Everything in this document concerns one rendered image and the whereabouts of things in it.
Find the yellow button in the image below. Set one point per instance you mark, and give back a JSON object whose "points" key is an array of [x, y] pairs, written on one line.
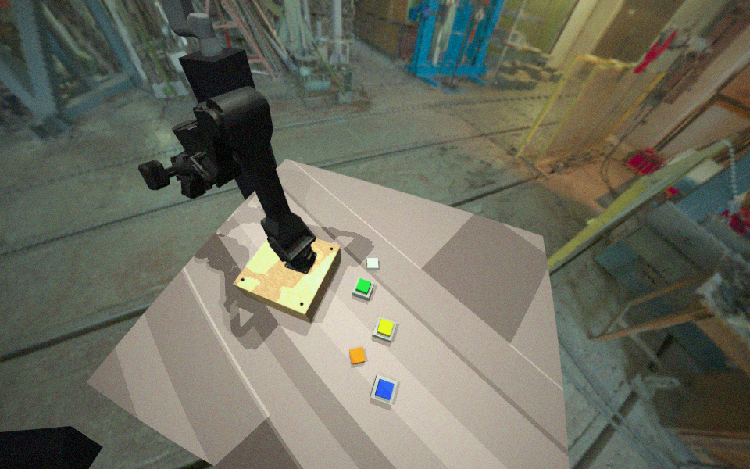
{"points": [[384, 329]]}

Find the green button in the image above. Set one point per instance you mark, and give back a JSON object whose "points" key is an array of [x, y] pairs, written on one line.
{"points": [[362, 289]]}

